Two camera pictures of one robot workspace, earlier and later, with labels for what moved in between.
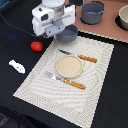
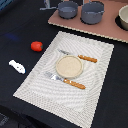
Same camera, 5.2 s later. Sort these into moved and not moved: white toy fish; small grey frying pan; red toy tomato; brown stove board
Moved: small grey frying pan
Not moved: white toy fish; red toy tomato; brown stove board
